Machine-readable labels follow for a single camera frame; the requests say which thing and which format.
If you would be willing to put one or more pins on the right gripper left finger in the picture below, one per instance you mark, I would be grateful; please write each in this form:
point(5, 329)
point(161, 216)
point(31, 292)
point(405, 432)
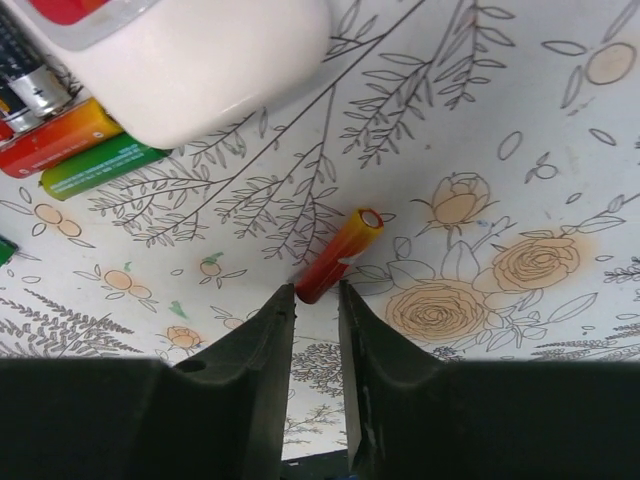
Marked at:
point(219, 414)

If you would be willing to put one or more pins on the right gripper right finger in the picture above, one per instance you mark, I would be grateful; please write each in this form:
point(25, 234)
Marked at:
point(410, 415)

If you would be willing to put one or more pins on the cluster of batteries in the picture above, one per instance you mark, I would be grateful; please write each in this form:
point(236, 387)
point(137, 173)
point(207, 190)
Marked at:
point(34, 107)

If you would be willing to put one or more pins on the red white remote control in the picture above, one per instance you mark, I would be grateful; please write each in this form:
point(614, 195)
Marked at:
point(170, 72)

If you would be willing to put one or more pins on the green battery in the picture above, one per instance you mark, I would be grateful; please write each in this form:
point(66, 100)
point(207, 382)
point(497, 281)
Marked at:
point(7, 250)

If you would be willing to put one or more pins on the floral table mat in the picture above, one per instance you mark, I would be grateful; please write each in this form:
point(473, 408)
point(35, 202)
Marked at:
point(498, 140)

